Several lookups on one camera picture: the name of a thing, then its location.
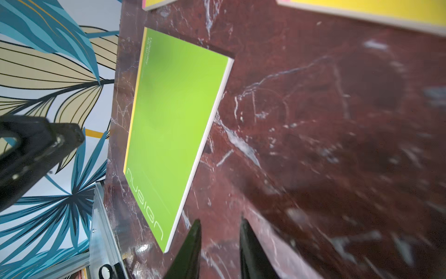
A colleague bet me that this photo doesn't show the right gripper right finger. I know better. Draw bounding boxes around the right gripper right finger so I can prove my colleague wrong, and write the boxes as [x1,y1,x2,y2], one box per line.
[239,217,279,279]

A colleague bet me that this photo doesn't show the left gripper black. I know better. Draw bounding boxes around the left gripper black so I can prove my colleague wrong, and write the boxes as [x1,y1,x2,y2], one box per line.
[1,115,85,211]

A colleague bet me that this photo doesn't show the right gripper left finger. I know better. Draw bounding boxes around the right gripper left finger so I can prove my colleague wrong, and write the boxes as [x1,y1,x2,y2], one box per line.
[164,219,202,279]

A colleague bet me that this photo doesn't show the yellow cover notebook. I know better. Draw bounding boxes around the yellow cover notebook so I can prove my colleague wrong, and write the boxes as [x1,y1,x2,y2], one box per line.
[142,0,176,11]
[277,0,446,37]

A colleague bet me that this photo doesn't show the aluminium front rail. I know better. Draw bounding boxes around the aluminium front rail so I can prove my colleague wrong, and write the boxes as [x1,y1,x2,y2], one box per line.
[32,181,129,279]

